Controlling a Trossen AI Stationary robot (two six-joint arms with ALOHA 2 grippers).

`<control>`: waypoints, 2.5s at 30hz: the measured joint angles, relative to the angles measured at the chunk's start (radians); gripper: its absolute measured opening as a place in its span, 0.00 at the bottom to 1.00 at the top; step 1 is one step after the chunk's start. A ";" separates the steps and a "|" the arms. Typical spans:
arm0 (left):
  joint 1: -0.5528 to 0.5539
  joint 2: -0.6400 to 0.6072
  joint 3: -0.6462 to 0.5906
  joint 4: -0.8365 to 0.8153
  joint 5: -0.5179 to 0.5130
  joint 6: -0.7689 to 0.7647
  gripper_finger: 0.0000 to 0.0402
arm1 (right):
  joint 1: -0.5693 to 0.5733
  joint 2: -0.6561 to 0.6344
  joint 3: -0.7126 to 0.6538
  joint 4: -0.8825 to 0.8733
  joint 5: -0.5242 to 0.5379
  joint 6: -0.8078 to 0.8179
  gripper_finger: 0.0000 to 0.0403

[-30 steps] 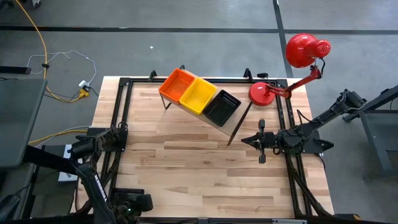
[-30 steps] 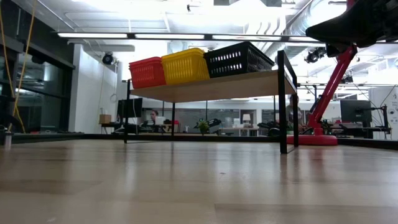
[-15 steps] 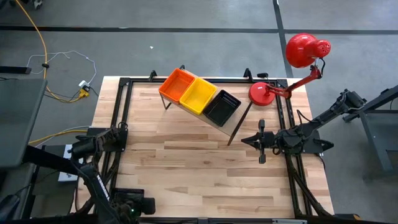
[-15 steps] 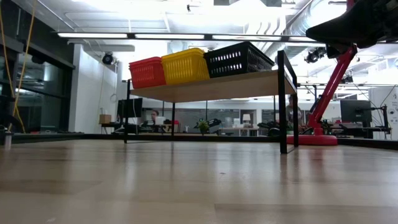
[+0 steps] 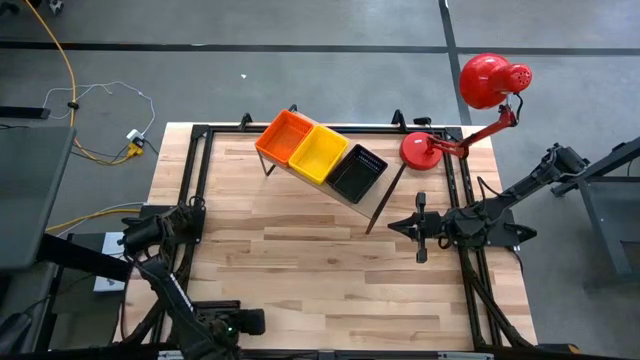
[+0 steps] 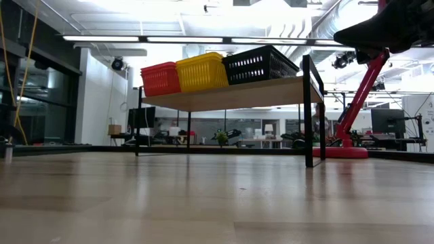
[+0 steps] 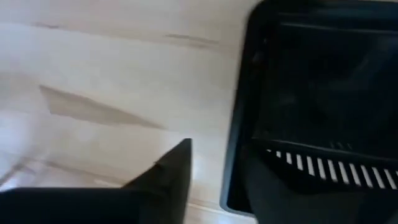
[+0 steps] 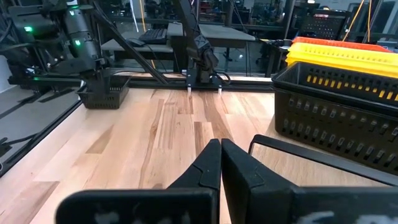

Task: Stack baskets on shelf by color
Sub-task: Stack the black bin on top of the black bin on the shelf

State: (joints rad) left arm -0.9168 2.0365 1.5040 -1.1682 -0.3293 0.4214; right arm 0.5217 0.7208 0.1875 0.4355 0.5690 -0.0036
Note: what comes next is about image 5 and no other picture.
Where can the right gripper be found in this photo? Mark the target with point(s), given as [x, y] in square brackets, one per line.
[435, 227]

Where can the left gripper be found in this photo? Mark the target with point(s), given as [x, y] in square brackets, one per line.
[250, 321]

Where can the grey flat panel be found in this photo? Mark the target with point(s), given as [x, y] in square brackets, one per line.
[30, 195]

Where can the black plastic basket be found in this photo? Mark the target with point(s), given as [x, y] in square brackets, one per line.
[356, 174]

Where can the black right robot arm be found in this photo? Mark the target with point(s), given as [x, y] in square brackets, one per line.
[530, 187]

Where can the white power adapter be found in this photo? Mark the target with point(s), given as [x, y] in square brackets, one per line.
[135, 135]

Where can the yellow plastic basket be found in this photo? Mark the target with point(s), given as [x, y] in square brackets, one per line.
[318, 154]

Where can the white paper sheet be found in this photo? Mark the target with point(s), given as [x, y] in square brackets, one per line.
[110, 250]

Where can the orange plastic basket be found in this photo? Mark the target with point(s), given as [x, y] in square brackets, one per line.
[285, 137]

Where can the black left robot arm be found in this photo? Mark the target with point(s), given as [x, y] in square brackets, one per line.
[172, 295]

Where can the grey metal table frame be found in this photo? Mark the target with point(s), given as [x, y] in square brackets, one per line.
[600, 210]

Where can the black aluminium rig frame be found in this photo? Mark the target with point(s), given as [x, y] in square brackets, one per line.
[230, 130]

